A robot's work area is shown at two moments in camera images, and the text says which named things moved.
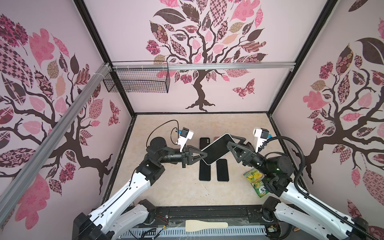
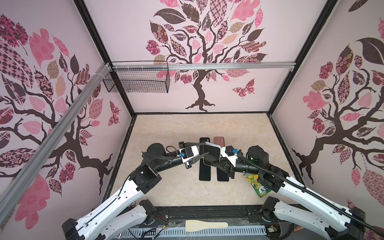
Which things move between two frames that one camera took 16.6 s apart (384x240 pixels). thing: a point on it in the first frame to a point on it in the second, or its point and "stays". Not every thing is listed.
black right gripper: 247,157 to 225,166
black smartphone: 204,171 stays
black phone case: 203,142 stays
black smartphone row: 222,171 stays
